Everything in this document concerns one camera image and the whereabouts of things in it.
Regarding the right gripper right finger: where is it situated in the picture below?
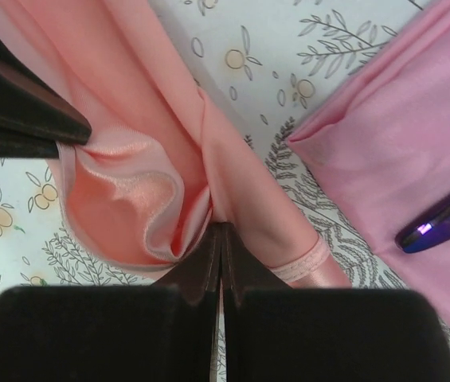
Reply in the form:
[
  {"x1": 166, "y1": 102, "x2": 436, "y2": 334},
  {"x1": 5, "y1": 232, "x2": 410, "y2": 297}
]
[{"x1": 221, "y1": 224, "x2": 450, "y2": 382}]

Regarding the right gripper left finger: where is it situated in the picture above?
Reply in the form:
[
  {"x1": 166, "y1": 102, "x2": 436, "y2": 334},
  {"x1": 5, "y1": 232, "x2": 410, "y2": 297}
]
[{"x1": 0, "y1": 224, "x2": 221, "y2": 381}]

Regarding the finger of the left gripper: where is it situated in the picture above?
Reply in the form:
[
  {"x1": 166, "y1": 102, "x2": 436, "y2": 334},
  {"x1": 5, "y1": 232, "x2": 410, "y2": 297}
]
[{"x1": 0, "y1": 40, "x2": 92, "y2": 158}]

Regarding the salmon pink cloth napkin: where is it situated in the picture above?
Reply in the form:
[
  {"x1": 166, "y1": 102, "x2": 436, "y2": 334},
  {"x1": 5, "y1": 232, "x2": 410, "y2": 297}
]
[{"x1": 0, "y1": 1, "x2": 350, "y2": 287}]

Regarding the purple plastic knife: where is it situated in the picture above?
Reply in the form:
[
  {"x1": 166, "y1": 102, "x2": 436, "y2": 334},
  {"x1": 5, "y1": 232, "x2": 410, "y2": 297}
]
[{"x1": 395, "y1": 194, "x2": 450, "y2": 254}]

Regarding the pink rose placemat cloth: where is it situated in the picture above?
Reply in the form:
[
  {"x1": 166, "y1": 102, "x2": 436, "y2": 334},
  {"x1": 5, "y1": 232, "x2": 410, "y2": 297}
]
[{"x1": 288, "y1": 1, "x2": 450, "y2": 325}]

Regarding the floral tablecloth mat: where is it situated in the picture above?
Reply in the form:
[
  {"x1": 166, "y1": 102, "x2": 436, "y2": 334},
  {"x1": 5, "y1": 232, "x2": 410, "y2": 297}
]
[{"x1": 151, "y1": 1, "x2": 450, "y2": 344}]

